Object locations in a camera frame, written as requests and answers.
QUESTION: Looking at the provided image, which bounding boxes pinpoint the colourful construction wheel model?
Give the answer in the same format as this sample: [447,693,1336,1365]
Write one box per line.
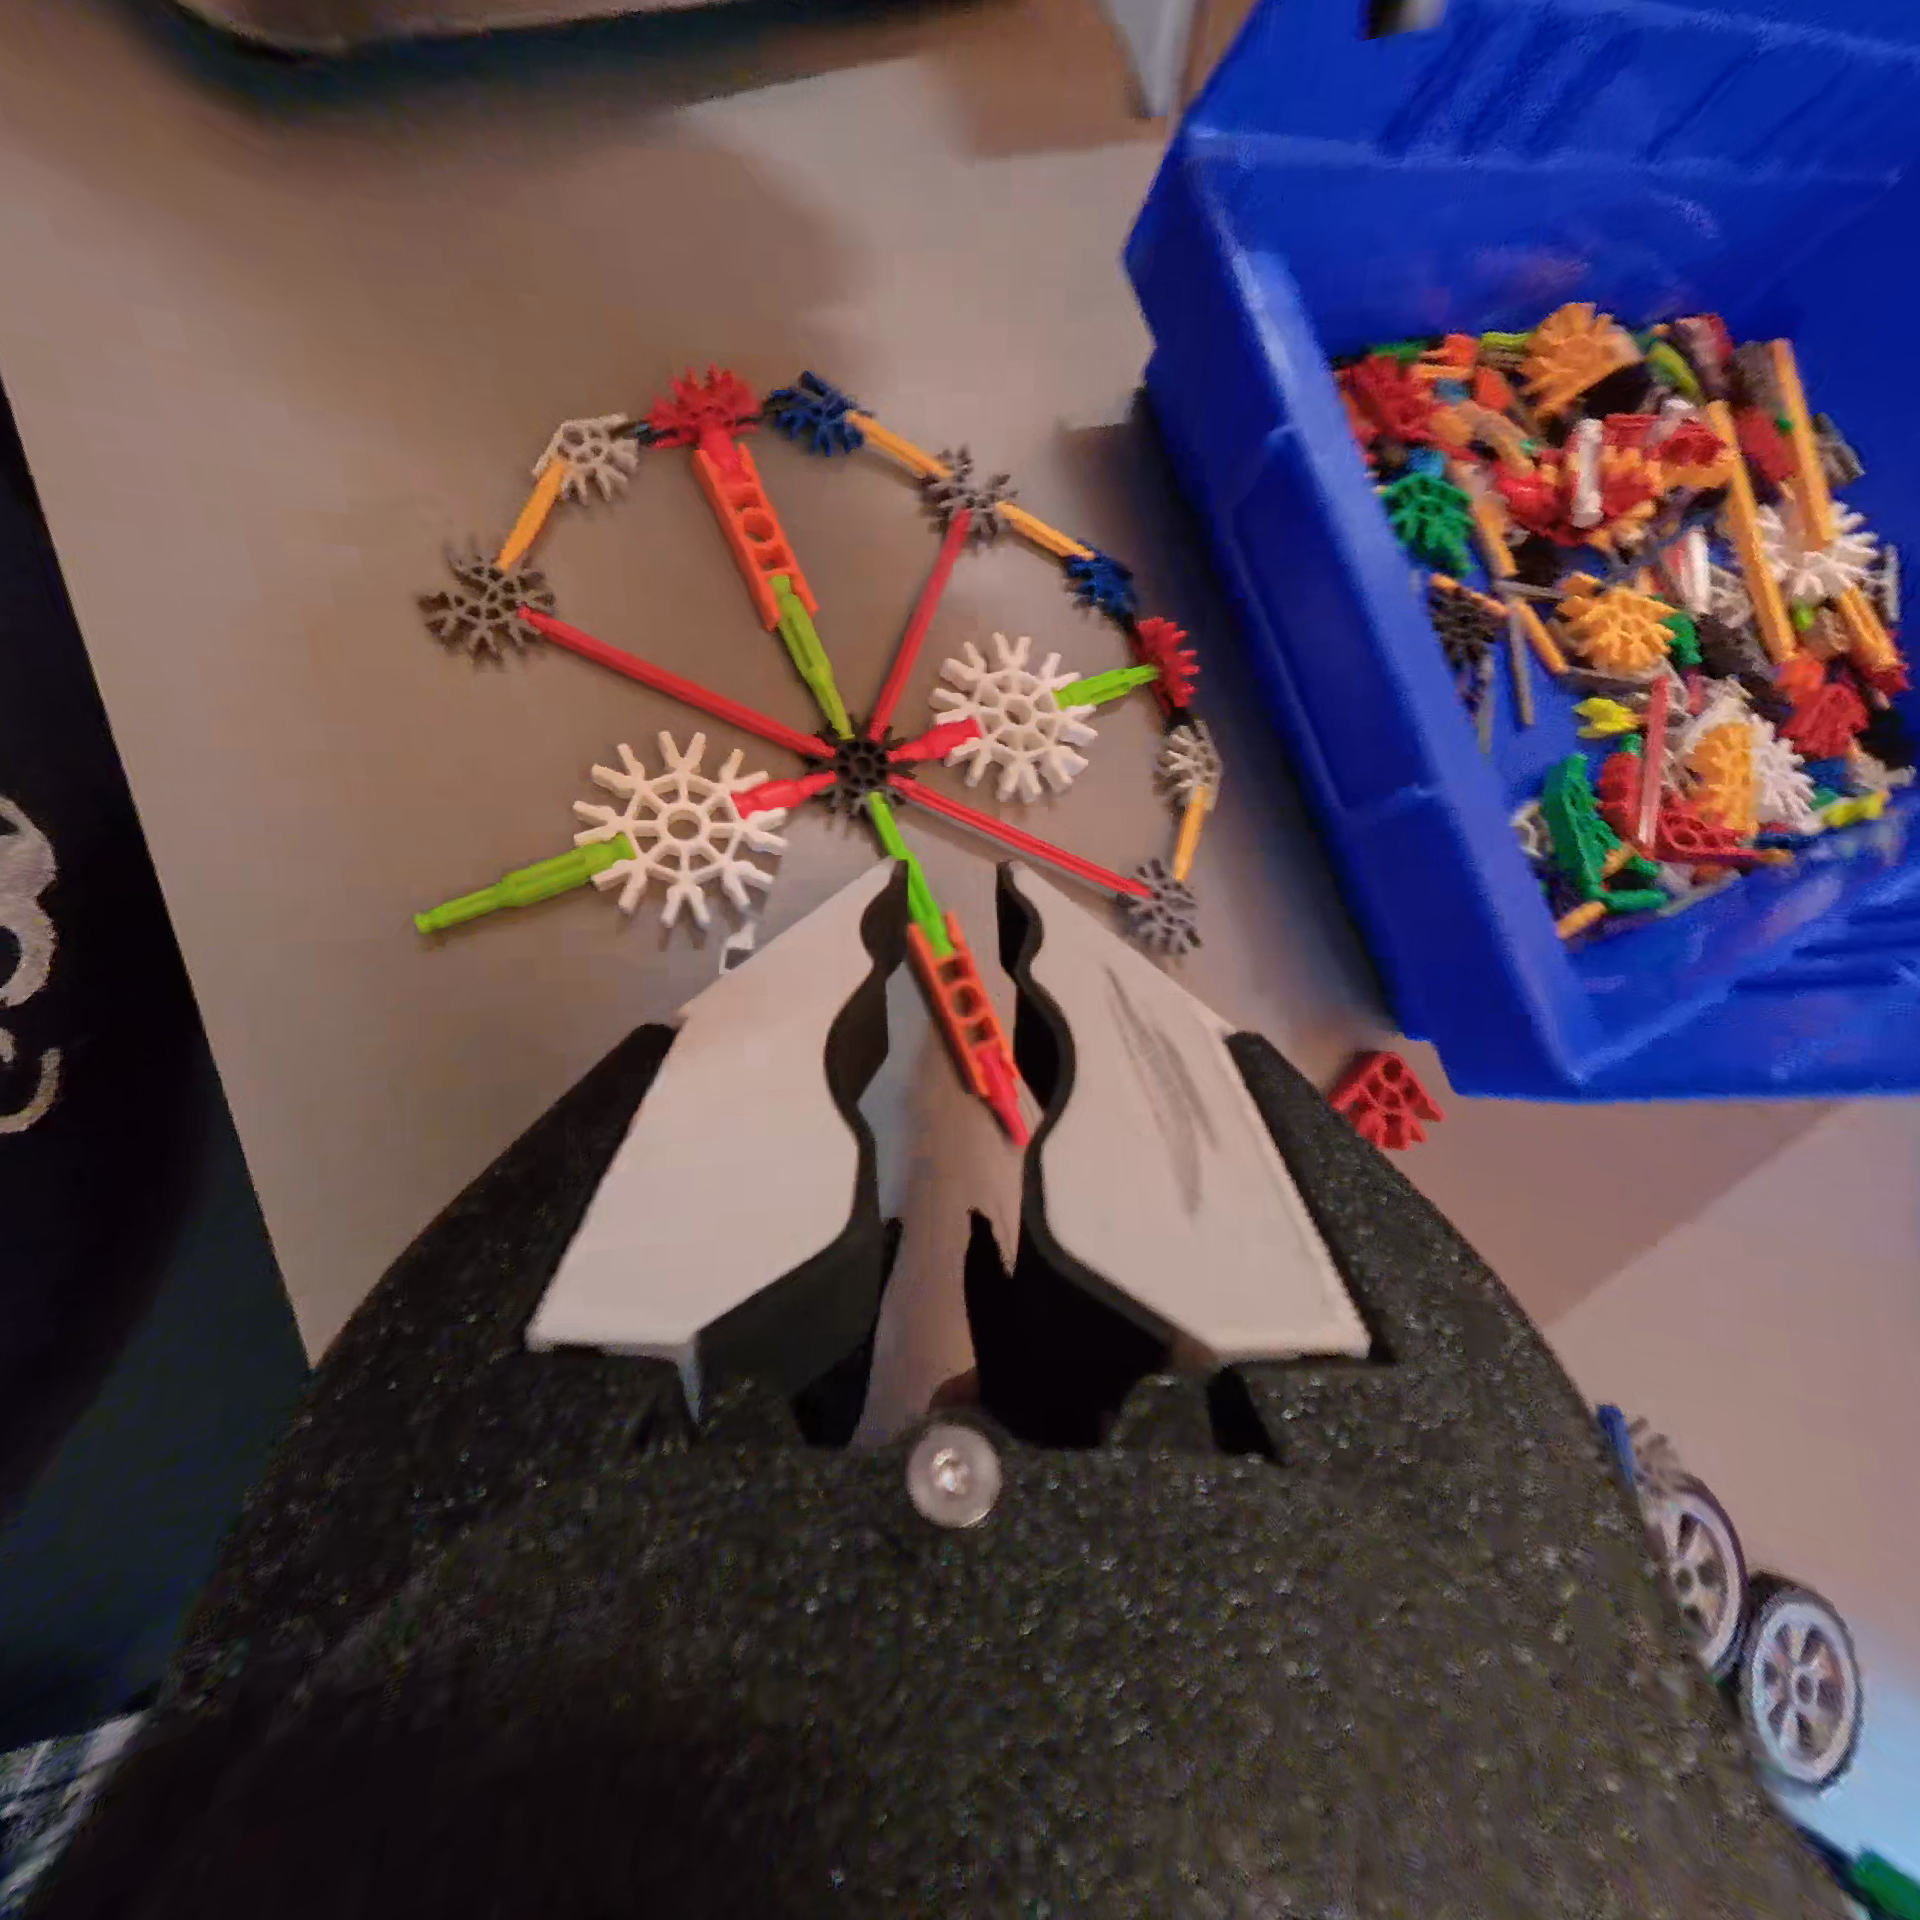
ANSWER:
[412,362,1224,1149]

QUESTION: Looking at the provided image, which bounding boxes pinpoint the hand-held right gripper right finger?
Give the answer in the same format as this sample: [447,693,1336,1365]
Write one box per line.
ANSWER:
[991,861,1373,1377]

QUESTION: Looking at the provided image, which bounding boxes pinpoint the blue plastic bin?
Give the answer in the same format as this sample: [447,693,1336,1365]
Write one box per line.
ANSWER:
[1123,0,1920,1104]

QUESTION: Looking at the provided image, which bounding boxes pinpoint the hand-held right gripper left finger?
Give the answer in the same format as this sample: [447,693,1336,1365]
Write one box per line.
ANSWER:
[526,857,911,1424]

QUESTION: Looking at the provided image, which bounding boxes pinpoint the pile of colourful construction pieces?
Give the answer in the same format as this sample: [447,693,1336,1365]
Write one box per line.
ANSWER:
[1333,298,1920,945]

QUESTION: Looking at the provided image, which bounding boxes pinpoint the person's dark printed shirt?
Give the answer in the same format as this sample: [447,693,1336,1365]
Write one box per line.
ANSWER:
[0,390,309,1758]

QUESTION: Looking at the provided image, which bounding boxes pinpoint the construction toy car with wheels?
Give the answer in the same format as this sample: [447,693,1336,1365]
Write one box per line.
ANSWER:
[1597,1401,1870,1794]

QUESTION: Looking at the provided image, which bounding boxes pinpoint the red fan-shaped connector piece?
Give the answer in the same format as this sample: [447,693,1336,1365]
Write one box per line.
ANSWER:
[1328,1048,1444,1154]

